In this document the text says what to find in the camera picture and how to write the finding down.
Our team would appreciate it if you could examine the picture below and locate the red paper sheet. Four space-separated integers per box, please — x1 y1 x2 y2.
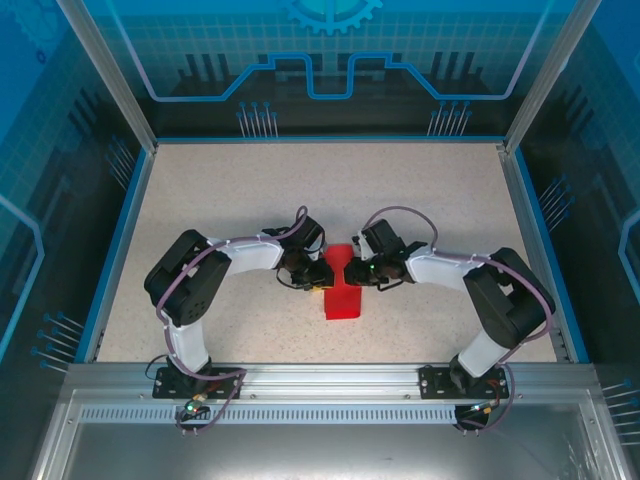
322 243 362 321

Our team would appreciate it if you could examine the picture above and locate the blue table edge strip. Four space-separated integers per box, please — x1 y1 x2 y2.
74 147 154 364
513 147 591 364

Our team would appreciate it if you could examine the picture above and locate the steel cabinet top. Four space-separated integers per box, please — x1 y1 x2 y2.
27 389 624 480

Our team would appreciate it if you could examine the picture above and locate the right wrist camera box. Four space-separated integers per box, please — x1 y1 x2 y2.
351 233 375 262

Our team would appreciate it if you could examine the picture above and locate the aluminium mounting rail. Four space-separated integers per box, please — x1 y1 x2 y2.
64 363 599 401

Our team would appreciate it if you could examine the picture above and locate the slotted grey cable duct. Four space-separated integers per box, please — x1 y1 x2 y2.
78 405 461 426

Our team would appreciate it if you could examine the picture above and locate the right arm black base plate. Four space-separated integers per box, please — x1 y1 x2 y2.
418 364 511 401

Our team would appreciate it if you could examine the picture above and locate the aluminium side rail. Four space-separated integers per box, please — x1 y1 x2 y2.
497 142 576 364

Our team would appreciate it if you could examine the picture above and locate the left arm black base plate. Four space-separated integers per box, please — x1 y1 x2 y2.
152 366 245 401

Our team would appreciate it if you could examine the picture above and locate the aluminium frame post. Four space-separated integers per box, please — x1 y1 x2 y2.
53 0 160 154
503 0 602 154

